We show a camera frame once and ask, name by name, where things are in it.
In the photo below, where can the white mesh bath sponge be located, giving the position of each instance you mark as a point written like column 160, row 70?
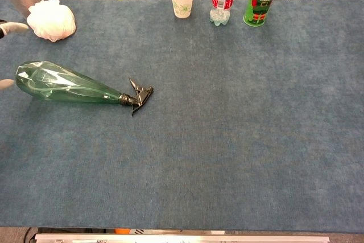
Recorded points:
column 52, row 21

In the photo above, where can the green spray bottle black trigger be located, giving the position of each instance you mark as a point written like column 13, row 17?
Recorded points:
column 57, row 83

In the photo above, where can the white paper cup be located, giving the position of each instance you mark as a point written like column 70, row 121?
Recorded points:
column 182, row 1

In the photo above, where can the aluminium rail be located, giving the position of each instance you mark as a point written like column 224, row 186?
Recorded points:
column 182, row 238

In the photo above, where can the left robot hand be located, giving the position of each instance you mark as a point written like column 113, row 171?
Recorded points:
column 14, row 27

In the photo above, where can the blue felt table mat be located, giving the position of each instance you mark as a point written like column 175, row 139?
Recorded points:
column 199, row 140

